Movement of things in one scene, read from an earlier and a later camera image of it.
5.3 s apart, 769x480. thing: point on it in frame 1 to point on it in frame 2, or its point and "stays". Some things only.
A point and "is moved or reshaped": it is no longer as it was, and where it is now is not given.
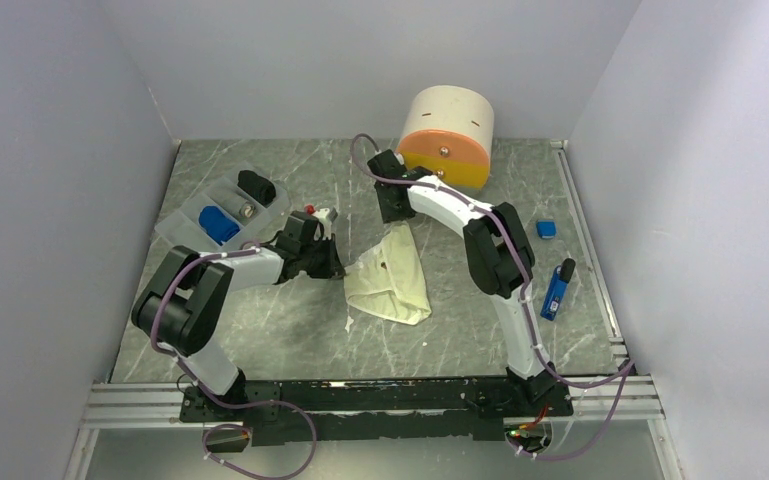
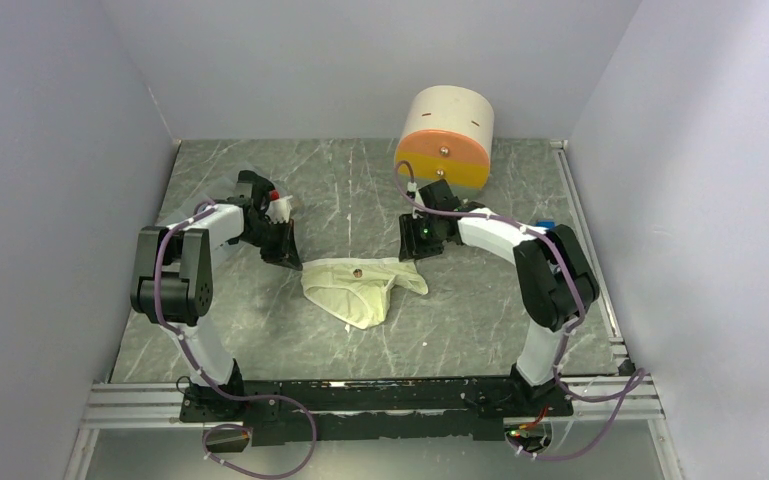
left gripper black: x=333 y=267 to x=286 y=253
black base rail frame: x=328 y=411 stays
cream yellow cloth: x=388 y=280 is moved or reshaped
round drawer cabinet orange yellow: x=449 y=130 stays
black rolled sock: x=260 y=187 stays
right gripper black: x=390 y=216 to x=411 y=246
